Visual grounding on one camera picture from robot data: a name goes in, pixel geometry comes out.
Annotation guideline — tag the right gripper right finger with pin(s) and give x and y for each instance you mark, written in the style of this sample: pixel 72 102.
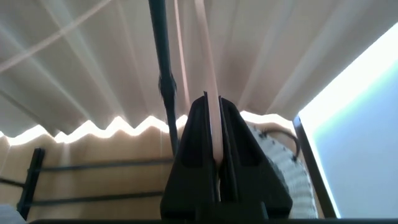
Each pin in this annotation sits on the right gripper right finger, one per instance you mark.
pixel 258 189

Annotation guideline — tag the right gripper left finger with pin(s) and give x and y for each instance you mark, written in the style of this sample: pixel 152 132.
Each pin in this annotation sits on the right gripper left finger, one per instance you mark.
pixel 186 186

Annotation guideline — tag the white laundry basket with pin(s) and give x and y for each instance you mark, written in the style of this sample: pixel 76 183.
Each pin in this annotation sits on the white laundry basket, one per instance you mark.
pixel 295 180

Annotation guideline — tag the black clothes rack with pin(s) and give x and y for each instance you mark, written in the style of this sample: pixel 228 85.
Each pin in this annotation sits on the black clothes rack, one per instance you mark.
pixel 163 46

